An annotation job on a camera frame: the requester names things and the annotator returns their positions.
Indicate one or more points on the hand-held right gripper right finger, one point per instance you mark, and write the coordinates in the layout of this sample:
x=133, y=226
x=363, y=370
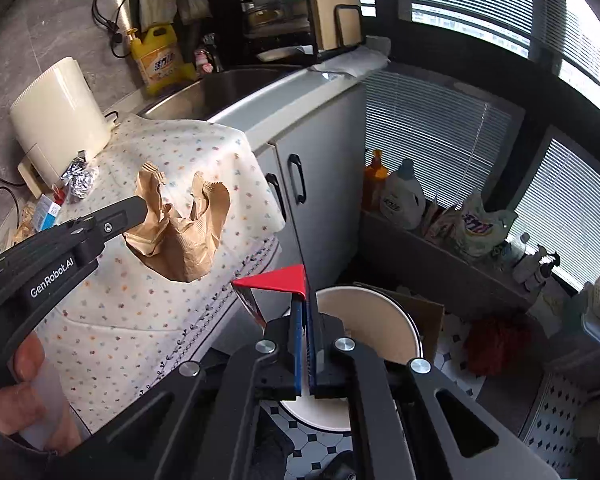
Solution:
x=315, y=355

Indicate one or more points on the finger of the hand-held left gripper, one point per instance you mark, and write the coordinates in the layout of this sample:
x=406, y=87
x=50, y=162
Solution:
x=120, y=217

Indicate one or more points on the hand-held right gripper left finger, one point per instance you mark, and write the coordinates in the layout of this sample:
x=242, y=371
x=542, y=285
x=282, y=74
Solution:
x=298, y=350

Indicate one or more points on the brown paper bag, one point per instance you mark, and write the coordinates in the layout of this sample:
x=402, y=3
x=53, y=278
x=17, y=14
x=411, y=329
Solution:
x=180, y=240

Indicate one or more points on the white round bin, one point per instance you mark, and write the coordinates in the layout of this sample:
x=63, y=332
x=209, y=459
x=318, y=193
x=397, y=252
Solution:
x=370, y=320

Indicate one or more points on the red foil wrapper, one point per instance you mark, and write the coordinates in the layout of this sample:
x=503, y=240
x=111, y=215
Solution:
x=57, y=194

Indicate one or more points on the red carton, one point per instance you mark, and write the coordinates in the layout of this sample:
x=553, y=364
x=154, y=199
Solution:
x=280, y=280

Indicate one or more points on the tan wrapper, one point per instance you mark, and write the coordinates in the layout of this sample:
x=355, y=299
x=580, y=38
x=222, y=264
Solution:
x=25, y=227

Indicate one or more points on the person's left forearm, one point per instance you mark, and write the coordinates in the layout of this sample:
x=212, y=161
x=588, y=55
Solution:
x=10, y=465

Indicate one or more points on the person's left hand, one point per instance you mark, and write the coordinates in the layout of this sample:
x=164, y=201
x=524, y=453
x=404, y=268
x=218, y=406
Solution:
x=25, y=360

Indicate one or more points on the floral dotted tablecloth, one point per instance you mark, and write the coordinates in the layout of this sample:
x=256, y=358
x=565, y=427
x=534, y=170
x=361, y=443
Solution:
x=130, y=320

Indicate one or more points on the brown cardboard piece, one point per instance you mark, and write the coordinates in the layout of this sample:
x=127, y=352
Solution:
x=425, y=320

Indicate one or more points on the cream air fryer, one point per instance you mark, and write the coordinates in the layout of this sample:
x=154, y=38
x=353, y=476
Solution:
x=60, y=110

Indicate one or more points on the yellow dish soap bottle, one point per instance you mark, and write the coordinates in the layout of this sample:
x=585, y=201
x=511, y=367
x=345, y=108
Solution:
x=157, y=62

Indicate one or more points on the steel sink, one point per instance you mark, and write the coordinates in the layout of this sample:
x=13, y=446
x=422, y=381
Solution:
x=230, y=90

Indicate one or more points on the white detergent bottle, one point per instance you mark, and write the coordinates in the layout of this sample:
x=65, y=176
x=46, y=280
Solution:
x=402, y=200

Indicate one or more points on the small pink spray bottle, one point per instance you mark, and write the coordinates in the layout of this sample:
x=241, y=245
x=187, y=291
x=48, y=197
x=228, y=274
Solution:
x=203, y=60

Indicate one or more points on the orange bottle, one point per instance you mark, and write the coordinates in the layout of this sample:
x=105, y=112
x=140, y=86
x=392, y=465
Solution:
x=375, y=185

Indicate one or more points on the white sink cabinet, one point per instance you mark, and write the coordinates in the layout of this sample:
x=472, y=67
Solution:
x=325, y=160

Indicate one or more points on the laundry detergent pouch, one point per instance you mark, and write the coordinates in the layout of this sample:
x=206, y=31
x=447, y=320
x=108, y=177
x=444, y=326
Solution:
x=482, y=230

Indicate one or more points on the black dish rack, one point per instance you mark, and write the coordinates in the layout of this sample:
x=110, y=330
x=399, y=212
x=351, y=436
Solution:
x=230, y=10

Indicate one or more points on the white window blind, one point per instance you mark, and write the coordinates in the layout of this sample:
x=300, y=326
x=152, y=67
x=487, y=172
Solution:
x=430, y=130
x=470, y=5
x=590, y=40
x=565, y=200

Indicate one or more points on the steel pot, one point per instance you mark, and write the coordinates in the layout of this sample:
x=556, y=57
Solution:
x=277, y=16

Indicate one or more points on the white dish cloth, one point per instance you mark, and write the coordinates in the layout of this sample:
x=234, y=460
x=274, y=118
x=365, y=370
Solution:
x=350, y=60

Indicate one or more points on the wooden cutting board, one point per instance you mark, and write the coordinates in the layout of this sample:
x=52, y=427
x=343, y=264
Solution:
x=332, y=0

